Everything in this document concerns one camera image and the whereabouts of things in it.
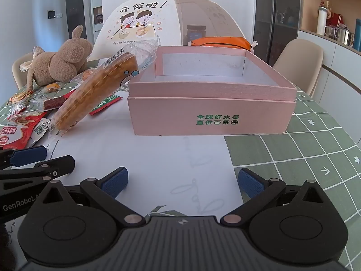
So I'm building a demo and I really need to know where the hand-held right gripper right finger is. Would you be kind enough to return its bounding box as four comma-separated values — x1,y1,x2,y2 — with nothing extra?
220,167,325,228

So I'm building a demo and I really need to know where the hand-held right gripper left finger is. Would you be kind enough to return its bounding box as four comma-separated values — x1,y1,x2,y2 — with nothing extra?
42,167,144,228

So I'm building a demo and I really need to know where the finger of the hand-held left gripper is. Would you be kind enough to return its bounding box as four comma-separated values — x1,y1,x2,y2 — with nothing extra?
0,146,47,170
0,155,76,188

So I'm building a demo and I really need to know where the large red snack packet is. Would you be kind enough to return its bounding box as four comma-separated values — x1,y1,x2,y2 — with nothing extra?
0,111,58,150

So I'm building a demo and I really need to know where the yellow red cracker packet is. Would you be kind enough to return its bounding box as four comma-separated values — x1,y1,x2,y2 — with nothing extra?
10,90,34,103

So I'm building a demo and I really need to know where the small dark red snack packet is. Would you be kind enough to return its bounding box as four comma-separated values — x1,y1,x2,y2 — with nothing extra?
37,96,67,110

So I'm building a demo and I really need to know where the long bread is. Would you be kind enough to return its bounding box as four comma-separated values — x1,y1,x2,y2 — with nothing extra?
48,38,162,140

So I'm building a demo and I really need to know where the red packet with green top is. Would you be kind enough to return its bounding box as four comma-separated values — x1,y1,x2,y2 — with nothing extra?
89,93,123,116

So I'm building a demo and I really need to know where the pink cardboard gift box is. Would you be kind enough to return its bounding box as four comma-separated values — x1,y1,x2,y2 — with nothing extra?
127,46,297,136

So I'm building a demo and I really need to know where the small pastry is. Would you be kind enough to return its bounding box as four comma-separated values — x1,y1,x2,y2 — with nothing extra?
70,69,97,86

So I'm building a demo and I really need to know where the red white candy packet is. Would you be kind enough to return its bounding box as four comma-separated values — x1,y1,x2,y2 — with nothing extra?
8,102,29,120

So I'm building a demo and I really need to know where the beige chair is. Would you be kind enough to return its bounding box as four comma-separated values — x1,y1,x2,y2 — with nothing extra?
272,38,324,96
12,52,36,89

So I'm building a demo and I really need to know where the brown plush toy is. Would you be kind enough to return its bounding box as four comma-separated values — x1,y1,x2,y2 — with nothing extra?
19,25,95,91

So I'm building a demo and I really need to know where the white sideboard cabinet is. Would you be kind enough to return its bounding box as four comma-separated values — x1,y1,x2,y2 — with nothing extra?
296,30,361,119

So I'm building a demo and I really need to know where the orange basketball plush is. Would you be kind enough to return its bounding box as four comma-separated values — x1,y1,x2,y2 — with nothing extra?
188,36,253,52

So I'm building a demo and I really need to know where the dark room door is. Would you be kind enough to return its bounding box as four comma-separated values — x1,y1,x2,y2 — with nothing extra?
65,0,84,40

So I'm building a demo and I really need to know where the glass jar with dark lid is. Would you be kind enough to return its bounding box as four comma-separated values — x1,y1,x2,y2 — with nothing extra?
187,25,206,46

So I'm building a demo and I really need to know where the dark glass door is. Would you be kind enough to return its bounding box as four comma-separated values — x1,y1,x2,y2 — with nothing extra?
254,0,303,68

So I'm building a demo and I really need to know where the steel kettle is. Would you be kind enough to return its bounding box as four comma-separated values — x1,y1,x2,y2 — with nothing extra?
337,25,351,45

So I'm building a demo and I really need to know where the printed mesh food cover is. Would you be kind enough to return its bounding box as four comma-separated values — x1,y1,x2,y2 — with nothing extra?
87,0,254,63

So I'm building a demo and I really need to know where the white thermos bottle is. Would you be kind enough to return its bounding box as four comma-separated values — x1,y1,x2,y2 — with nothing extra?
316,6,328,36

